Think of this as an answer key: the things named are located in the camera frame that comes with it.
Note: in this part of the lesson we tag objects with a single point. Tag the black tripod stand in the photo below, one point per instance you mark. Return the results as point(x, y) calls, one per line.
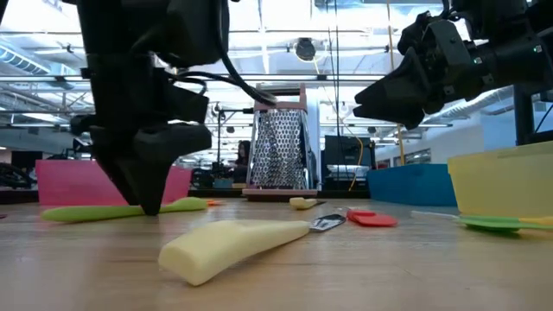
point(218, 138)

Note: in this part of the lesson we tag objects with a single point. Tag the black background monitor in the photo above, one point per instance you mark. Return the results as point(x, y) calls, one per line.
point(25, 159)

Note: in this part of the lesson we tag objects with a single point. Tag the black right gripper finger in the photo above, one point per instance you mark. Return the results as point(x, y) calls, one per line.
point(397, 114)
point(402, 86)

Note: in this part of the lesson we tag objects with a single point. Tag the person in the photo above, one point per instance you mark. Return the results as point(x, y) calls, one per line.
point(243, 155)

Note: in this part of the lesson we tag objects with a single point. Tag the red plastic bin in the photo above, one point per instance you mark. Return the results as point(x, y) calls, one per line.
point(65, 183)

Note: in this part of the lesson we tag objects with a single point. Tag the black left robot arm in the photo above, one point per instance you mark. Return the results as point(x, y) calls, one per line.
point(121, 26)

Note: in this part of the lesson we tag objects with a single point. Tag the blue plastic bin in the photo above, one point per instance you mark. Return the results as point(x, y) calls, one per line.
point(410, 185)

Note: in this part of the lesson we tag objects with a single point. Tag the yellow plastic bin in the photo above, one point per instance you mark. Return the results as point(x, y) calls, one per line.
point(501, 185)

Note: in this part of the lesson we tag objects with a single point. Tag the green silicone spoon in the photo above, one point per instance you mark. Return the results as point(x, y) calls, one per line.
point(86, 213)

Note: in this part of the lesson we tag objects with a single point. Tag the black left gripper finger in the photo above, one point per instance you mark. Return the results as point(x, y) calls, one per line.
point(168, 155)
point(116, 151)

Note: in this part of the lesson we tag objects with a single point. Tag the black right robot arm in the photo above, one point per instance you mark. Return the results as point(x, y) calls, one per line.
point(518, 65)

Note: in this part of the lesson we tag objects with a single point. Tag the pink metal box grater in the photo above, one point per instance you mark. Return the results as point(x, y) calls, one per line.
point(278, 151)

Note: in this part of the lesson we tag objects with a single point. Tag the black monitor stand post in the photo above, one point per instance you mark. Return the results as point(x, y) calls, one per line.
point(523, 116)

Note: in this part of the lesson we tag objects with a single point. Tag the black background screen cart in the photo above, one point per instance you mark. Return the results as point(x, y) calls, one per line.
point(347, 151)

